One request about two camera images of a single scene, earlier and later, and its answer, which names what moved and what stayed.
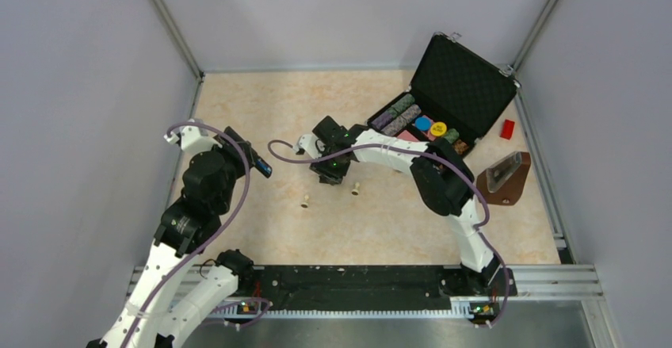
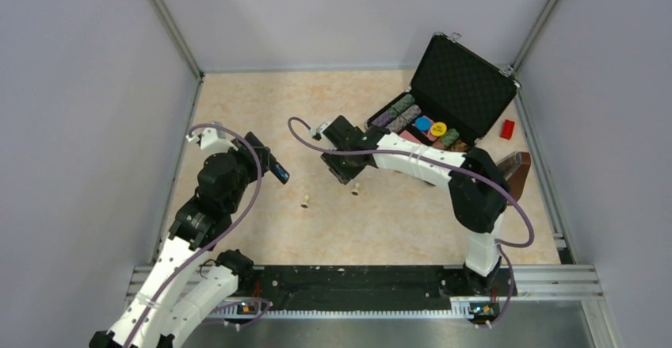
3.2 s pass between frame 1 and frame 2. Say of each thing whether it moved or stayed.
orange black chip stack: stayed
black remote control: moved
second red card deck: stayed
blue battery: moved
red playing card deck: stayed
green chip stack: stayed
